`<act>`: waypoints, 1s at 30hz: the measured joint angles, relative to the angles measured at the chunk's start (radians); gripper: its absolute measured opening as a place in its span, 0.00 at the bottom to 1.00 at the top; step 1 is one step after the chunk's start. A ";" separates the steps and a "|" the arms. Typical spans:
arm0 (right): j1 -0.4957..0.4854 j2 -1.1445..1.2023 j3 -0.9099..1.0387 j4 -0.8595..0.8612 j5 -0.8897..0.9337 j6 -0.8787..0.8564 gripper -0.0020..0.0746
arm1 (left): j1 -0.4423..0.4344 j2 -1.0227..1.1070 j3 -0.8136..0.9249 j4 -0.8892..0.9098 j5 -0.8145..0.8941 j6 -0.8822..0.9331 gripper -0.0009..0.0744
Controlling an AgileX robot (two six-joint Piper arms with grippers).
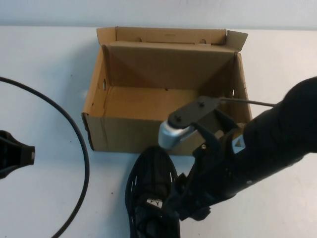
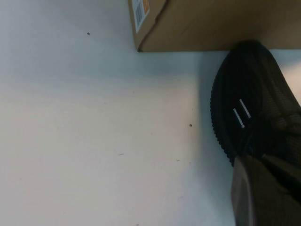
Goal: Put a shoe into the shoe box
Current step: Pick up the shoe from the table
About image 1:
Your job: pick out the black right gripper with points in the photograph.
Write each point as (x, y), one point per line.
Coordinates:
(210, 173)

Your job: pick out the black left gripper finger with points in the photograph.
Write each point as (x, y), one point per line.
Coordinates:
(17, 156)

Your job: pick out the black mesh sneaker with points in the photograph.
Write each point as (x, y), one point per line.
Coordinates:
(148, 173)

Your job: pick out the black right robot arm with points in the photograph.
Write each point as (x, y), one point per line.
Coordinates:
(272, 129)

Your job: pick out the brown cardboard shoe box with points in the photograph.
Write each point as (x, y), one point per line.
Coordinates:
(123, 131)

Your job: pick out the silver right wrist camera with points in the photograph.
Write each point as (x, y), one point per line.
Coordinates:
(171, 135)

